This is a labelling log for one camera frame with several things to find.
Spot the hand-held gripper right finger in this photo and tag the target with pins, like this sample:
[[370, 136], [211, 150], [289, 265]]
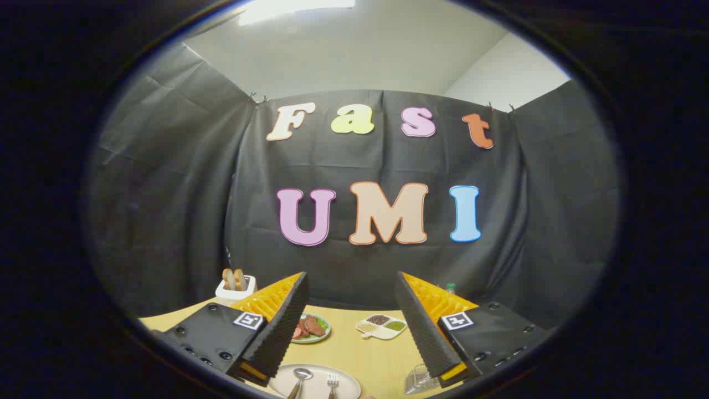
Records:
[[421, 327]]

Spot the pink ham slice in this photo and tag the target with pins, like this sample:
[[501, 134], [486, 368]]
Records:
[[297, 332]]

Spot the white toaster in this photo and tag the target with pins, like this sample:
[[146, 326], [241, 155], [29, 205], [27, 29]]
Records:
[[228, 292]]

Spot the white divided bean dish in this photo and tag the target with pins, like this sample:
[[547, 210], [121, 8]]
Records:
[[382, 326]]

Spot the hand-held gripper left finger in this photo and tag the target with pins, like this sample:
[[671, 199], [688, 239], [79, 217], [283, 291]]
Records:
[[282, 327]]

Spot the white round plate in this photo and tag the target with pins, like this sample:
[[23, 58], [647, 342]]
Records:
[[318, 388]]

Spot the brown meat slice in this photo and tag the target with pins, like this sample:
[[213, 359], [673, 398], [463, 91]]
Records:
[[313, 327]]

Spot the pale green plate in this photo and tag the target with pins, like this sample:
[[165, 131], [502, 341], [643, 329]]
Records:
[[325, 331]]

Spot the toasted bread slice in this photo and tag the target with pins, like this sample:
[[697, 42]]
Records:
[[227, 279], [240, 279]]

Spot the green lettuce leaf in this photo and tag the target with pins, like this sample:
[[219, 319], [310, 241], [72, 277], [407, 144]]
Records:
[[322, 322]]

